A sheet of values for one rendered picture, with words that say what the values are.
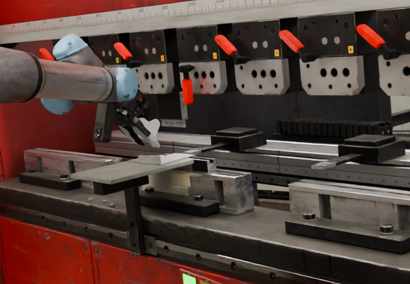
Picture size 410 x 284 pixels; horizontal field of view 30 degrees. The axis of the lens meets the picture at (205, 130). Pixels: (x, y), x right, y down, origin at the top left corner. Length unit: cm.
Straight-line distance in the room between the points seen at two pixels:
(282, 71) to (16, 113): 131
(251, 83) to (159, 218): 43
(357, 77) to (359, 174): 44
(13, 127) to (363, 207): 148
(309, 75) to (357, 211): 30
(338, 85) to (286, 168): 56
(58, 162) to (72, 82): 101
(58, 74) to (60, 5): 88
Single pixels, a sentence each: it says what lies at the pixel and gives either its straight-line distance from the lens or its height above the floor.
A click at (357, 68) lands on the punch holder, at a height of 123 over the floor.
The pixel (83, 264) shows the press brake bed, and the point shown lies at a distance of 229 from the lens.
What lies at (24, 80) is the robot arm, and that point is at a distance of 140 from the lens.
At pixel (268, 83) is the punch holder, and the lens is 171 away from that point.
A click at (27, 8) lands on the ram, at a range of 254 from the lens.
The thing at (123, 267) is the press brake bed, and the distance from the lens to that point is 212.
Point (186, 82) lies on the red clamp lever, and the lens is 186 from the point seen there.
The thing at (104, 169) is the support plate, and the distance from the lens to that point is 198.
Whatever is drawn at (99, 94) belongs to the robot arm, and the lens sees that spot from 163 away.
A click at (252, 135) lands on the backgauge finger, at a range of 216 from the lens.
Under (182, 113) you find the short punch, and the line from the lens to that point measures 200.
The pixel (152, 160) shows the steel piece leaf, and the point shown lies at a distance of 197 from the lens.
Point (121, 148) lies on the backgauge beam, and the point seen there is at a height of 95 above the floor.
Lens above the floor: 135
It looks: 8 degrees down
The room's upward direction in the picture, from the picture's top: 5 degrees counter-clockwise
